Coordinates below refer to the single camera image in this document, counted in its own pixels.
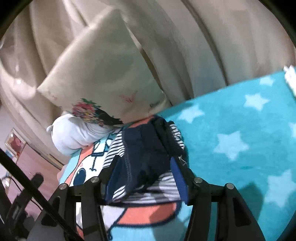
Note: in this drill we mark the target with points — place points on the navy striped frog pants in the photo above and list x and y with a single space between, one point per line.
138 163

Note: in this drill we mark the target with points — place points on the beige curtain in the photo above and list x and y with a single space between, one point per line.
190 47

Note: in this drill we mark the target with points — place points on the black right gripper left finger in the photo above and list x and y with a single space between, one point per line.
57 220

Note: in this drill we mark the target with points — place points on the white turquoise plush toy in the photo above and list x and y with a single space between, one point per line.
290 78

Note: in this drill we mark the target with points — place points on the turquoise cartoon fleece blanket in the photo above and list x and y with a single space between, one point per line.
243 134

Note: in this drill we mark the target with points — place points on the cream floral print pillow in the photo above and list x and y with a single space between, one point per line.
102 78

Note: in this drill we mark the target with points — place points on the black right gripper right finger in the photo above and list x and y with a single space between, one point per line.
234 220

